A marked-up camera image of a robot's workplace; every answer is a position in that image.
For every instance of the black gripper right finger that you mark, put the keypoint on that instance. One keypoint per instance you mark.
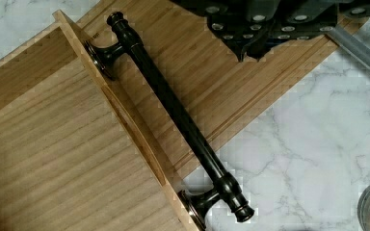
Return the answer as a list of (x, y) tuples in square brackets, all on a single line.
[(276, 21)]

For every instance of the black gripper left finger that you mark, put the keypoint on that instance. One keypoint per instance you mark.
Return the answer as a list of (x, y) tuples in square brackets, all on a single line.
[(226, 20)]

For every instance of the dark bronze drawer handle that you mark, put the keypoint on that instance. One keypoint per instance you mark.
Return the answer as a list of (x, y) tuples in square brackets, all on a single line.
[(225, 186)]

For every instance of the wooden drawer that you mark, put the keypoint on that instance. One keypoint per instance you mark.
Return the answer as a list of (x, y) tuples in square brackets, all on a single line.
[(73, 157)]

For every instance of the grey metal rail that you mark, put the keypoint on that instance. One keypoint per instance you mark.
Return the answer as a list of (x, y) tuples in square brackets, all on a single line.
[(351, 45)]

